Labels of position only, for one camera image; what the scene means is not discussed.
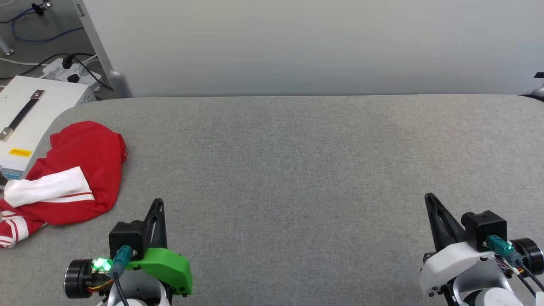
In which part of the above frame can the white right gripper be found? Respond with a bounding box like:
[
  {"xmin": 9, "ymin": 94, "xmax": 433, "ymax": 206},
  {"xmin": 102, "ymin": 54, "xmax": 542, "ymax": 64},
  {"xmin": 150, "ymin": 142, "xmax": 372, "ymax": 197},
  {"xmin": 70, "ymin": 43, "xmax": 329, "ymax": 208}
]
[{"xmin": 419, "ymin": 193, "xmax": 506, "ymax": 297}]

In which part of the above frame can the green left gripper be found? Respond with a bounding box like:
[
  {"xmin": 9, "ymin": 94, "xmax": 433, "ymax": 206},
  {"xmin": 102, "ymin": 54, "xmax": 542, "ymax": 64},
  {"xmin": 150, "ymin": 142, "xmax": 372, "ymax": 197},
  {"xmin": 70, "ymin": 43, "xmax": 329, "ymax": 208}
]
[{"xmin": 126, "ymin": 198, "xmax": 193, "ymax": 295}]

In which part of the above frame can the red and white shirt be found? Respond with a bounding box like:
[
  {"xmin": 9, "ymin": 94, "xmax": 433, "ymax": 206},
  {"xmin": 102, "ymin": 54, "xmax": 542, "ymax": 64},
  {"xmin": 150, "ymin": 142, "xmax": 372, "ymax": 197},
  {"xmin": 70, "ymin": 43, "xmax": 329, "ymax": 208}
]
[{"xmin": 0, "ymin": 121, "xmax": 128, "ymax": 249}]

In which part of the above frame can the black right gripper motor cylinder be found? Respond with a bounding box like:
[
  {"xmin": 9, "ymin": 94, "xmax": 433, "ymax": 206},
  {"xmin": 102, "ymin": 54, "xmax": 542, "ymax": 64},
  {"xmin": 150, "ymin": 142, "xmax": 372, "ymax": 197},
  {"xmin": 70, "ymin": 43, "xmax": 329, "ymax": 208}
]
[{"xmin": 510, "ymin": 237, "xmax": 544, "ymax": 277}]

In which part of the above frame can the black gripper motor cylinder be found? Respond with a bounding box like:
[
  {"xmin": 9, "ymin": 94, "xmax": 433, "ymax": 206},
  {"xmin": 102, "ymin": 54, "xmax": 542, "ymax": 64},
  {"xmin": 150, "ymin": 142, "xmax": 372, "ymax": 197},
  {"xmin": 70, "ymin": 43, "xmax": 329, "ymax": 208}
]
[
  {"xmin": 64, "ymin": 258, "xmax": 95, "ymax": 299},
  {"xmin": 510, "ymin": 237, "xmax": 544, "ymax": 277}
]

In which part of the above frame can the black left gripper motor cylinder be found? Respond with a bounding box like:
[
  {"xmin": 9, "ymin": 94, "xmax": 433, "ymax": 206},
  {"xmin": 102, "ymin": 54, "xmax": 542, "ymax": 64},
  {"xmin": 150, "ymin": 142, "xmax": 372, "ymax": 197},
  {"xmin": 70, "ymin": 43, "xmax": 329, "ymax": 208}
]
[{"xmin": 64, "ymin": 258, "xmax": 95, "ymax": 299}]

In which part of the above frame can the white power supply box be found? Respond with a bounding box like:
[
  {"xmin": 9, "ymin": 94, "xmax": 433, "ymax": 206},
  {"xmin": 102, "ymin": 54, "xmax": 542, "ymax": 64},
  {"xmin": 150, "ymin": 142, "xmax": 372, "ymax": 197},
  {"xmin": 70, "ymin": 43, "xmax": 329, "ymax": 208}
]
[{"xmin": 0, "ymin": 75, "xmax": 98, "ymax": 187}]

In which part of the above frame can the white power strip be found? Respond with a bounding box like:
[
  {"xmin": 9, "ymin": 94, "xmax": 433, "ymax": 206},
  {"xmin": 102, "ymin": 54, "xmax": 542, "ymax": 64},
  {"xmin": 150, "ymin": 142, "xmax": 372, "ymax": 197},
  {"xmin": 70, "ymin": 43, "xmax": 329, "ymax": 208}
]
[{"xmin": 42, "ymin": 57, "xmax": 103, "ymax": 92}]

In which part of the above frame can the black clamp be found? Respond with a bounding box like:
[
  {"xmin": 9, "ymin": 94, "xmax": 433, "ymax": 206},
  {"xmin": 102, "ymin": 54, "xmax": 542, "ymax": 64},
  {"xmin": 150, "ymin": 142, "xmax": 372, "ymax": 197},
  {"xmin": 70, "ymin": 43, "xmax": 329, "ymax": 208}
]
[{"xmin": 31, "ymin": 0, "xmax": 52, "ymax": 17}]

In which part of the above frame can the left camera cable teal connector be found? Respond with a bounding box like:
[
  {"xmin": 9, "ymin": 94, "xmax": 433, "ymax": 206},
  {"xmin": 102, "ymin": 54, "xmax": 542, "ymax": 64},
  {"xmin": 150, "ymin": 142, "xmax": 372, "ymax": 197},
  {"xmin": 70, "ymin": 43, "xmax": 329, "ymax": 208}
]
[{"xmin": 110, "ymin": 245, "xmax": 133, "ymax": 306}]

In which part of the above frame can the camera cable teal connector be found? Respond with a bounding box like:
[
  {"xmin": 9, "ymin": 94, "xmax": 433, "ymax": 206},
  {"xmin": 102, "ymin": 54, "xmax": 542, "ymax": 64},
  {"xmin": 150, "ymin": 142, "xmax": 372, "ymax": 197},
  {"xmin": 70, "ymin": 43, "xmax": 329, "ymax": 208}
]
[
  {"xmin": 486, "ymin": 235, "xmax": 544, "ymax": 294},
  {"xmin": 110, "ymin": 245, "xmax": 133, "ymax": 306}
]

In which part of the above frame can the right camera cable teal connector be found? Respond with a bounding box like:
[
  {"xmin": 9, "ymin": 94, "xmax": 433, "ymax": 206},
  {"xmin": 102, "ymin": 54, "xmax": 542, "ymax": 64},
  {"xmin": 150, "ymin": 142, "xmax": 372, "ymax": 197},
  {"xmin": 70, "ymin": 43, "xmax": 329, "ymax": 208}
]
[{"xmin": 486, "ymin": 235, "xmax": 544, "ymax": 294}]

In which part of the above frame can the short black power cable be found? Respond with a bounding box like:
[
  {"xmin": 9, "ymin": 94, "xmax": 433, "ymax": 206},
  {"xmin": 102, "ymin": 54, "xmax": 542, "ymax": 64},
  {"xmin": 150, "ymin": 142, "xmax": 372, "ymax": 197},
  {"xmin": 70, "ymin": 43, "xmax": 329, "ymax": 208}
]
[{"xmin": 70, "ymin": 52, "xmax": 114, "ymax": 91}]

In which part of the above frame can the black strap handle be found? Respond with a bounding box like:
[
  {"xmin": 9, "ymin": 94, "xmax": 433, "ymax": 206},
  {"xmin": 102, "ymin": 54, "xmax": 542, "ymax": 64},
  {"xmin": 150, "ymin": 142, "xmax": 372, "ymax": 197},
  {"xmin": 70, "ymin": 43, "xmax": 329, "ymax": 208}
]
[{"xmin": 0, "ymin": 89, "xmax": 46, "ymax": 142}]

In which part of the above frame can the white partition post grey foot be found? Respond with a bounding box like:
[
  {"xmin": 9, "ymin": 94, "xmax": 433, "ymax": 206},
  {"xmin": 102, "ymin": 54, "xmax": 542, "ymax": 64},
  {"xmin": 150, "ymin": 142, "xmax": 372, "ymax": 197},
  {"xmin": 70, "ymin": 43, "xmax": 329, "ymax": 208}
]
[{"xmin": 74, "ymin": 0, "xmax": 133, "ymax": 99}]

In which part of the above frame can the long black power cable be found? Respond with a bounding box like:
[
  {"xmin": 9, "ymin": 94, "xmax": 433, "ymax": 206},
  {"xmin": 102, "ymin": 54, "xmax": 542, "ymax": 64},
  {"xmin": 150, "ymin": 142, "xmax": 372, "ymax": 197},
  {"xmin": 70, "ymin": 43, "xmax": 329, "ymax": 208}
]
[{"xmin": 0, "ymin": 53, "xmax": 73, "ymax": 81}]

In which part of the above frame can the thin white cable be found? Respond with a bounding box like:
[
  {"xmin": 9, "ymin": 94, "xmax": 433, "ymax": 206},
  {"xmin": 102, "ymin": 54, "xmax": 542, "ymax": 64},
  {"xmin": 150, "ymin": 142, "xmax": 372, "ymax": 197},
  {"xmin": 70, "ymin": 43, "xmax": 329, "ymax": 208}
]
[{"xmin": 0, "ymin": 57, "xmax": 45, "ymax": 68}]

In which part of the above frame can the blue cable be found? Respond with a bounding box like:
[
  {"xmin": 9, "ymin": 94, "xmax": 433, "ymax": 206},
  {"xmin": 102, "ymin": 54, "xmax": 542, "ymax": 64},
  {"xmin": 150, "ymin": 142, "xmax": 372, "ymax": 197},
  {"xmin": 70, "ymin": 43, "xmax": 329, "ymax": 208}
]
[{"xmin": 10, "ymin": 8, "xmax": 85, "ymax": 44}]

